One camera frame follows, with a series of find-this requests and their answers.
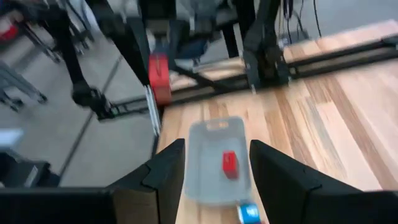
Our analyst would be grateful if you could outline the white frame strip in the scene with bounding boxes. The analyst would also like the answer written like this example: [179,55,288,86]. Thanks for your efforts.
[144,85,162,138]

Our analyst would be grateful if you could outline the large red USB charger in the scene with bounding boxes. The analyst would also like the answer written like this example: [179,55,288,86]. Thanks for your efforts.
[148,52,172,106]

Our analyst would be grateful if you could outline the black aluminium table frame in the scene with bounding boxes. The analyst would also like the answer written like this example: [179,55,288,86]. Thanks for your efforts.
[86,0,398,138]

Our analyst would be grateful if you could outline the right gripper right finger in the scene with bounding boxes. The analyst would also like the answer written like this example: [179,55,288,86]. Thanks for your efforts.
[249,139,398,224]

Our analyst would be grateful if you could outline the blue and white charger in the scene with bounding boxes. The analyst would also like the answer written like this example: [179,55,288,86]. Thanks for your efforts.
[237,203,261,224]

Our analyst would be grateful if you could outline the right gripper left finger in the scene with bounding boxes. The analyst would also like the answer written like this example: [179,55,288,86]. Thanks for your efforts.
[108,138,187,224]

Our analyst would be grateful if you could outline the grey plastic storage bin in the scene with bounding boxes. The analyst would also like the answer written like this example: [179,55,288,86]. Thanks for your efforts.
[183,116,252,206]

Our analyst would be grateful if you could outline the left arm black cables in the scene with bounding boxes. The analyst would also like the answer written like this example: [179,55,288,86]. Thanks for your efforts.
[278,0,323,40]

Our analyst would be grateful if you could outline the small red plug charger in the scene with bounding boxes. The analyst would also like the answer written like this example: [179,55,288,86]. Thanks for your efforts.
[222,151,239,180]

